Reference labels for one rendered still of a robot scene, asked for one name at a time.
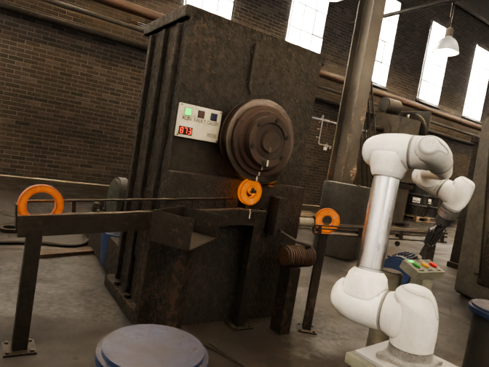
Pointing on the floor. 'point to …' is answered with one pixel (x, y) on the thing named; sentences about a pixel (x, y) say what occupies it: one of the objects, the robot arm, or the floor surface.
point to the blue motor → (400, 263)
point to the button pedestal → (425, 279)
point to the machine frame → (211, 157)
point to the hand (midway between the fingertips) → (425, 250)
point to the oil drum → (347, 210)
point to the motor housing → (289, 285)
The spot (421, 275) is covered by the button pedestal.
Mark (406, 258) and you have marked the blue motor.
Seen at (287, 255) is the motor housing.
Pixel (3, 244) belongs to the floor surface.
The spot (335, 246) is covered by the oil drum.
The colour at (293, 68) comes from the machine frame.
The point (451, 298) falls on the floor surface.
